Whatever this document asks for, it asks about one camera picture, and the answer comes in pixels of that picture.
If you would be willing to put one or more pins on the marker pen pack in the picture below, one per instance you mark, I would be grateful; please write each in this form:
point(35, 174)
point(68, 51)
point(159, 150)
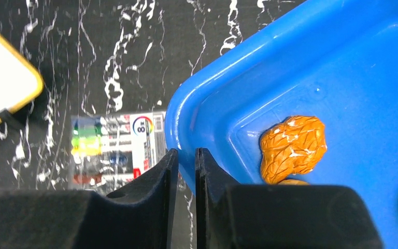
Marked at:
point(107, 152)

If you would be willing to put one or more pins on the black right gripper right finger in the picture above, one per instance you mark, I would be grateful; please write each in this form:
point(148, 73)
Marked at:
point(235, 215)

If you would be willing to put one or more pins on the orange crinkled food toy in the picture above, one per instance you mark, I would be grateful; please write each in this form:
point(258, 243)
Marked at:
point(293, 146)

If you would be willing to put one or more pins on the yellow framed whiteboard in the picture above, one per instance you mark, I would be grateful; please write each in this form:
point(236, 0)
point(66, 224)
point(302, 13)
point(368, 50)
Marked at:
point(20, 81)

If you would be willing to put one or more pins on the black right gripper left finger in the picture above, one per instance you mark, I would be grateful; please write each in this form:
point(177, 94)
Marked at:
point(137, 215)

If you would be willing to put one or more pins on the blue plastic bin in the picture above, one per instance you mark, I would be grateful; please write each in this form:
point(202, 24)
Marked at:
point(335, 60)

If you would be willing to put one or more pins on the orange slice toy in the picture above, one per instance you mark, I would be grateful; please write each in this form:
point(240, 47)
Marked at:
point(293, 182)

